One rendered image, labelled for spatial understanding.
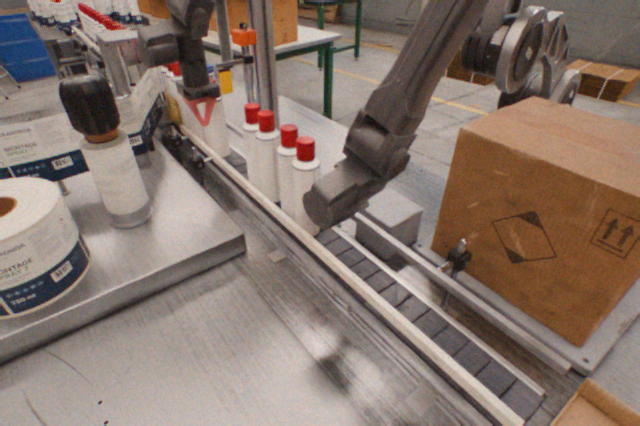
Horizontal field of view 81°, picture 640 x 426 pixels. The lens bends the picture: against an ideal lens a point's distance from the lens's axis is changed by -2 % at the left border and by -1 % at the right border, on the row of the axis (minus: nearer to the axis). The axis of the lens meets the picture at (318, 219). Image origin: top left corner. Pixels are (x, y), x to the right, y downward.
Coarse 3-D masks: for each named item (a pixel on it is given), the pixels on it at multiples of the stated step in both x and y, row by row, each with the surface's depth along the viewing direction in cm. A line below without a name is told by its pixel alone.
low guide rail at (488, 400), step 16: (224, 160) 94; (240, 176) 88; (256, 192) 83; (272, 208) 78; (288, 224) 75; (304, 240) 71; (320, 256) 68; (336, 272) 66; (352, 272) 63; (368, 288) 61; (384, 304) 58; (400, 320) 56; (416, 336) 54; (432, 352) 52; (448, 368) 50; (464, 384) 49; (480, 384) 48; (480, 400) 47; (496, 400) 46; (496, 416) 46; (512, 416) 45
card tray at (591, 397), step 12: (588, 384) 53; (576, 396) 55; (588, 396) 54; (600, 396) 52; (612, 396) 51; (564, 408) 53; (576, 408) 53; (588, 408) 53; (600, 408) 53; (612, 408) 52; (624, 408) 50; (552, 420) 52; (564, 420) 52; (576, 420) 52; (588, 420) 52; (600, 420) 52; (612, 420) 52; (624, 420) 51; (636, 420) 50
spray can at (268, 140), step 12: (264, 120) 74; (264, 132) 75; (276, 132) 76; (264, 144) 76; (276, 144) 77; (264, 156) 78; (276, 156) 78; (264, 168) 79; (276, 168) 80; (264, 180) 81; (276, 180) 82; (264, 192) 84; (276, 192) 83
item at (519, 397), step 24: (192, 144) 109; (240, 168) 98; (336, 240) 75; (360, 264) 70; (384, 288) 65; (408, 312) 61; (432, 312) 61; (432, 336) 57; (456, 336) 57; (432, 360) 54; (456, 360) 54; (480, 360) 54; (456, 384) 51; (504, 384) 51; (480, 408) 49; (528, 408) 49
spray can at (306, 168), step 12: (300, 144) 64; (312, 144) 64; (300, 156) 65; (312, 156) 66; (300, 168) 66; (312, 168) 66; (300, 180) 67; (312, 180) 67; (300, 192) 69; (300, 204) 71; (300, 216) 72; (312, 228) 74
